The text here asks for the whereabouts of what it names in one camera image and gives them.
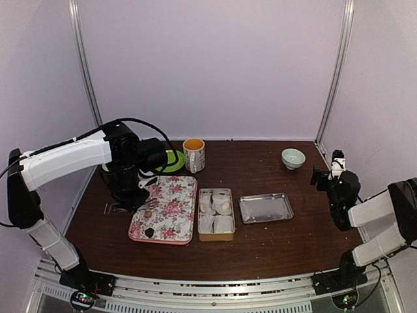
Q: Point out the aluminium front rail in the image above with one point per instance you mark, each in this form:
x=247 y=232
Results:
x=285 y=294

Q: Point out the floral rectangular tray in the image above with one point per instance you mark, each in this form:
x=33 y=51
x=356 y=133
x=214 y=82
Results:
x=173 y=217

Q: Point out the white swirl chocolate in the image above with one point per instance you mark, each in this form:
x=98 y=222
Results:
x=204 y=207

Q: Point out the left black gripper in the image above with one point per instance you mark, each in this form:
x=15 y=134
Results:
x=129 y=203

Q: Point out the tan chocolate tin box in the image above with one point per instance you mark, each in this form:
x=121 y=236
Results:
x=216 y=225

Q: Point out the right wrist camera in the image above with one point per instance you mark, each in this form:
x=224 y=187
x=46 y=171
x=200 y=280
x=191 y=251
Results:
x=337 y=164

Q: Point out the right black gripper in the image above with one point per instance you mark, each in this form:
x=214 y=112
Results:
x=316 y=174

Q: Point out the dark chocolate piece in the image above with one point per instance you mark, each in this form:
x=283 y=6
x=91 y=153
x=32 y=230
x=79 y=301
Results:
x=149 y=232

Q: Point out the tan tin lid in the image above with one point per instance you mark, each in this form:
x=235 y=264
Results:
x=265 y=208

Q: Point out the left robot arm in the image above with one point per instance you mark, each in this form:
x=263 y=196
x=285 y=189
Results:
x=115 y=146

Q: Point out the floral mug orange inside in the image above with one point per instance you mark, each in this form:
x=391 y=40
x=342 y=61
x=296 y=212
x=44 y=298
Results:
x=194 y=153

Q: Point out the aluminium corner post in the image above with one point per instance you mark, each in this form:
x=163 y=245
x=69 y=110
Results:
x=343 y=47
x=83 y=62

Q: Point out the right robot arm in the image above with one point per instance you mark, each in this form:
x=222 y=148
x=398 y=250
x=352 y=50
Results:
x=393 y=209

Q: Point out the white heart chocolate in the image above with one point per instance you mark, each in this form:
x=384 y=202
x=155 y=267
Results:
x=225 y=206

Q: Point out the left aluminium corner post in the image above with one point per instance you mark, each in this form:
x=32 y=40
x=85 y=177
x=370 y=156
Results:
x=83 y=62

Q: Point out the right aluminium corner post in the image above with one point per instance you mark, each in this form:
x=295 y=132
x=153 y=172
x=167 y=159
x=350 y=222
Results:
x=343 y=47

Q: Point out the pale celadon small bowl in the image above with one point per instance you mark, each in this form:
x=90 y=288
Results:
x=292 y=158

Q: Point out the green plastic plate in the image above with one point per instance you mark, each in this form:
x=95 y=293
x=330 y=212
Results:
x=174 y=164

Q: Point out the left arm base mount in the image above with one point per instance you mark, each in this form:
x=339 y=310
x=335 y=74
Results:
x=88 y=286

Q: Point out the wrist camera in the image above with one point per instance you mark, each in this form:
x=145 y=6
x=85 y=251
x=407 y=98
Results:
x=337 y=164
x=151 y=154

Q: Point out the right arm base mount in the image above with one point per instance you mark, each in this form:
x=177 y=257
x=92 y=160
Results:
x=342 y=283

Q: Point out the metal tongs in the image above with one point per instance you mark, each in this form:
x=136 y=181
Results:
x=112 y=208

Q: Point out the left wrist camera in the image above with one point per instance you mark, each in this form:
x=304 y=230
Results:
x=151 y=154

